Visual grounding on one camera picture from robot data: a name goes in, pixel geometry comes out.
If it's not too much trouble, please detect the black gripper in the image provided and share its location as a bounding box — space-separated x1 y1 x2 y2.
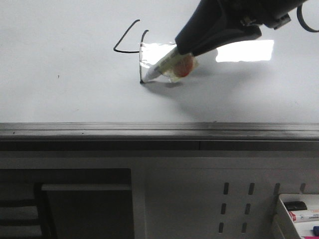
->
175 0 309 56

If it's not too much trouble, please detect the white black-tipped whiteboard marker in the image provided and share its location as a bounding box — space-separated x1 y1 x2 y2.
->
140 46 200 84

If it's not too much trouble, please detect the white glossy whiteboard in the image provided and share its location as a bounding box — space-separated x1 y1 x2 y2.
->
0 0 319 123

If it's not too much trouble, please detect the white slotted pegboard panel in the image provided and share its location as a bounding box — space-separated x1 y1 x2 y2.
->
131 152 319 239

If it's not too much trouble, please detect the black marker in bin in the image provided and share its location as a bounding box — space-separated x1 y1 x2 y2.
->
284 201 308 212

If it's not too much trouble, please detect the red-capped white marker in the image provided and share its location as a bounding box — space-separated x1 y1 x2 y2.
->
288 210 319 223

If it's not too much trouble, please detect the white plastic storage bin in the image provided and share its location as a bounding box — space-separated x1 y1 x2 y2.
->
272 194 319 239

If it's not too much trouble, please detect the grey aluminium marker tray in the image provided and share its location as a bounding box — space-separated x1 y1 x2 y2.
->
0 122 319 141

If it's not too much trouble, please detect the blue marker in bin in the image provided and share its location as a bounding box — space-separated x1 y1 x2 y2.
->
313 226 319 237

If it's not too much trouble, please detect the black cable loop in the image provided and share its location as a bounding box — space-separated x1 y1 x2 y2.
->
296 1 319 33

